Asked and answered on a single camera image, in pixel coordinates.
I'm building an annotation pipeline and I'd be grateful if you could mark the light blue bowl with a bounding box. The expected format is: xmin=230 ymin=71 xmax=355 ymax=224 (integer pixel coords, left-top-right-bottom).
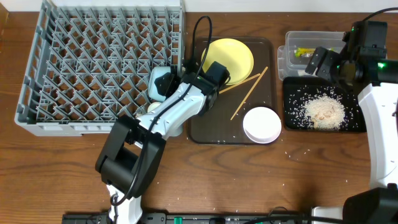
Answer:
xmin=148 ymin=67 xmax=171 ymax=102

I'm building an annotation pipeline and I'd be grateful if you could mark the cream plastic cup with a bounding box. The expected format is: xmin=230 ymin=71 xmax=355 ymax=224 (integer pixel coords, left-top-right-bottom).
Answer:
xmin=147 ymin=101 xmax=162 ymax=113

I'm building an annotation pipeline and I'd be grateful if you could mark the pink bowl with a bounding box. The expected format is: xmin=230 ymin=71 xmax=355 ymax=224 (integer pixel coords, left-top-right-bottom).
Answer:
xmin=243 ymin=107 xmax=282 ymax=144

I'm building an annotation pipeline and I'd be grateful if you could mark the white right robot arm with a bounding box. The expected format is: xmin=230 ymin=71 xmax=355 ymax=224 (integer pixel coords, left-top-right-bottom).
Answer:
xmin=305 ymin=19 xmax=397 ymax=223

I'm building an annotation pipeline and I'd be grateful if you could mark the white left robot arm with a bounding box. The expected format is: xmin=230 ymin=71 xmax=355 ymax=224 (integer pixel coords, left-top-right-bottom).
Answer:
xmin=95 ymin=62 xmax=229 ymax=223

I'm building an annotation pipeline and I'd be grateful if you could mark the black waste tray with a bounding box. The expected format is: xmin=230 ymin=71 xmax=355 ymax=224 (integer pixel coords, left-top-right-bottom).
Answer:
xmin=282 ymin=77 xmax=366 ymax=133

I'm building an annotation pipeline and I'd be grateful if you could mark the clear plastic bin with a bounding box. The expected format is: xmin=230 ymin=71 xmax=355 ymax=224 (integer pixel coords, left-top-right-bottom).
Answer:
xmin=277 ymin=31 xmax=345 ymax=80

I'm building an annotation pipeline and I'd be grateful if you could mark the yellow plate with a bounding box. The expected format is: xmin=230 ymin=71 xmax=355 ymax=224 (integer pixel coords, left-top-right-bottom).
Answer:
xmin=202 ymin=38 xmax=254 ymax=85

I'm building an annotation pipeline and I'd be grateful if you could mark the pile of rice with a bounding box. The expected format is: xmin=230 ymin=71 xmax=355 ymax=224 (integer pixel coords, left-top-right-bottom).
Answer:
xmin=303 ymin=96 xmax=345 ymax=130

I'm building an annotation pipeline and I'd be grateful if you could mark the dark brown serving tray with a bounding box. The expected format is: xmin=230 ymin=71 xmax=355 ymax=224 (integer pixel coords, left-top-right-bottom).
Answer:
xmin=187 ymin=37 xmax=277 ymax=145

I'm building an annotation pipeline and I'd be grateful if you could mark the lower wooden chopstick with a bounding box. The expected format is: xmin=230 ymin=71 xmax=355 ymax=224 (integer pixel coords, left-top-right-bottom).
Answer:
xmin=230 ymin=67 xmax=268 ymax=121

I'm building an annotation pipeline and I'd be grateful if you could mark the wooden chopstick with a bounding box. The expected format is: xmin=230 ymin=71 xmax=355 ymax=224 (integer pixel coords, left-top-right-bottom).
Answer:
xmin=219 ymin=73 xmax=260 ymax=94
xmin=230 ymin=67 xmax=268 ymax=121

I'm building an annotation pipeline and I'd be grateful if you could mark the upper wooden chopstick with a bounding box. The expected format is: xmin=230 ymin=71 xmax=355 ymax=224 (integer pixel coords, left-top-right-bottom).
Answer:
xmin=219 ymin=73 xmax=260 ymax=94

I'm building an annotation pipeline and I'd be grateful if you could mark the grey dish rack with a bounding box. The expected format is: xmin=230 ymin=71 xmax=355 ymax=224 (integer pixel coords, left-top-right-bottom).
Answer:
xmin=14 ymin=0 xmax=185 ymax=136

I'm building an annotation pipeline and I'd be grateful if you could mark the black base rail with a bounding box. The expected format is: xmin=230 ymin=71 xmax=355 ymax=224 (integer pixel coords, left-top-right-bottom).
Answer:
xmin=61 ymin=212 xmax=342 ymax=224

